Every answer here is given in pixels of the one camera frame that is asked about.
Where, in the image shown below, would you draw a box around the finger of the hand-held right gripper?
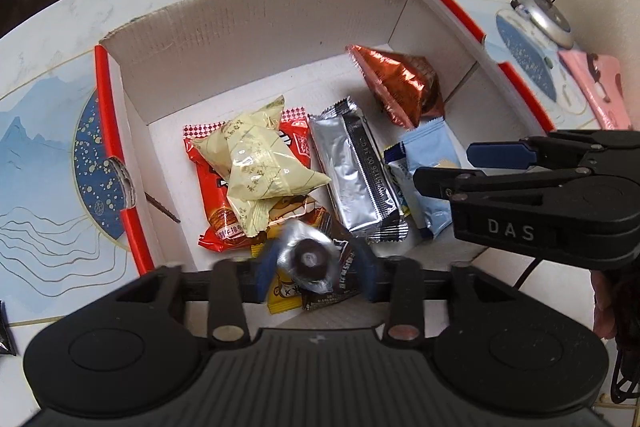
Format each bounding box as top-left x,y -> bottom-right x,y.
413,166 -> 603,208
466,129 -> 640,170

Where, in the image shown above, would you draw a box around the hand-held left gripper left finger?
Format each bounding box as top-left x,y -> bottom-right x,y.
116,241 -> 280,344

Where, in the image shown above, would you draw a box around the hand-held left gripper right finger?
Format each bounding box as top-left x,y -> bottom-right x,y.
361,251 -> 507,344

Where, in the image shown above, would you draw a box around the dark brown snack packet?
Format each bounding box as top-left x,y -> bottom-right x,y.
299,207 -> 383,314

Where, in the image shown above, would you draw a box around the yellow snack packet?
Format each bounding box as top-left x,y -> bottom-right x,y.
266,277 -> 304,316

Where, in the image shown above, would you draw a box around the clear black candy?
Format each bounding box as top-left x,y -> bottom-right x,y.
274,219 -> 342,296

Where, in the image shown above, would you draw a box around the light blue snack packet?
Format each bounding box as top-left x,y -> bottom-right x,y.
402,119 -> 464,241

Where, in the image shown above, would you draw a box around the white and blue snack packet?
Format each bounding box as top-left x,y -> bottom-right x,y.
383,144 -> 427,219

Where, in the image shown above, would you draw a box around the red snack packet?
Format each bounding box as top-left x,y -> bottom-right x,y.
182,107 -> 327,254

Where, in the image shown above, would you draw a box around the silver snack packet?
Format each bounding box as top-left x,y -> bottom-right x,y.
307,97 -> 409,246

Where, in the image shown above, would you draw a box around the cream pyramid snack packet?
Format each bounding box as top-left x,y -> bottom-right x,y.
191,95 -> 334,239

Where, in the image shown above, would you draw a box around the copper pyramid snack packet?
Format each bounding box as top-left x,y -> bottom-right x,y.
346,44 -> 446,130

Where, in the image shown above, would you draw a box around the red-edged white cardboard box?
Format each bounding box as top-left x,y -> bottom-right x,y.
94,0 -> 557,280

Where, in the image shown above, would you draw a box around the person's right hand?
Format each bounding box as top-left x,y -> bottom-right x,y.
590,268 -> 622,341

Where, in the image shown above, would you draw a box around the pink printed packet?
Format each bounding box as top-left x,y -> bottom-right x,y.
557,49 -> 634,131

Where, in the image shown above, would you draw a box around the black packet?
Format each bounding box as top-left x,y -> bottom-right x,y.
0,299 -> 17,356

